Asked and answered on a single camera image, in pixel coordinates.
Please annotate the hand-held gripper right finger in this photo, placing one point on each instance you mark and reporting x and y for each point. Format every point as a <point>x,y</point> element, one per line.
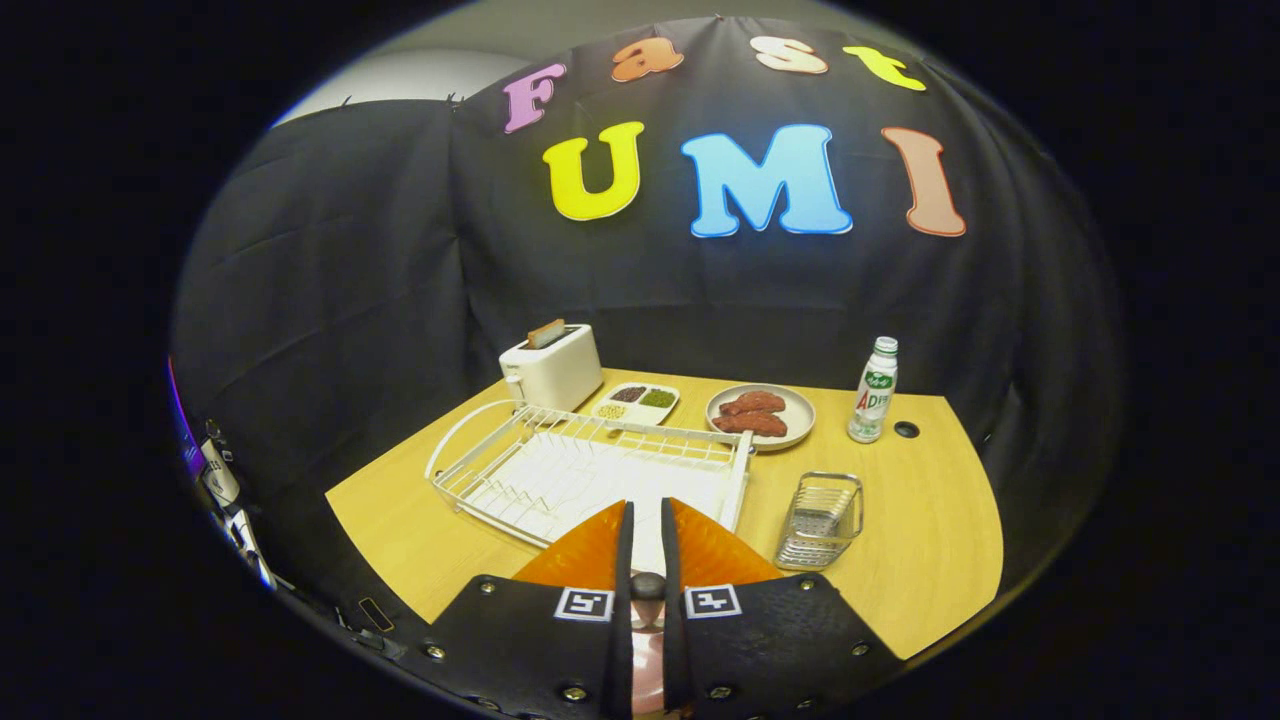
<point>672,650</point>

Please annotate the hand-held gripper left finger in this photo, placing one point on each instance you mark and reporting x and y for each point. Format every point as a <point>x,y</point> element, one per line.
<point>622,650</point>

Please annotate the pink plate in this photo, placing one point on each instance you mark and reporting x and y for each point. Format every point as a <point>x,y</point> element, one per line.
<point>648,670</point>

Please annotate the white divided condiment dish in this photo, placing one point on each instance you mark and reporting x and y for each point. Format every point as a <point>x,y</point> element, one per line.
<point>635,410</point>

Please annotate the beige plate with meat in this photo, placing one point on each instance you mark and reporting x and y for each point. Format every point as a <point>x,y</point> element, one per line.
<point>800,415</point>

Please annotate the white toaster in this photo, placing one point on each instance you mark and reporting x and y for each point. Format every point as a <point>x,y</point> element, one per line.
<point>555,375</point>

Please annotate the white drink bottle green label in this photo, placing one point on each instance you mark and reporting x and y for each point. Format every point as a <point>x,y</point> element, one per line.
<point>873,400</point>

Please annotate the toast slice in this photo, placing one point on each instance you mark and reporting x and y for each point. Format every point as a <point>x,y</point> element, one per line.
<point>546,334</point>

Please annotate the dark device with white labels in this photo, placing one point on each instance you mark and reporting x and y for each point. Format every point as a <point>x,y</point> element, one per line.
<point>220,480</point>

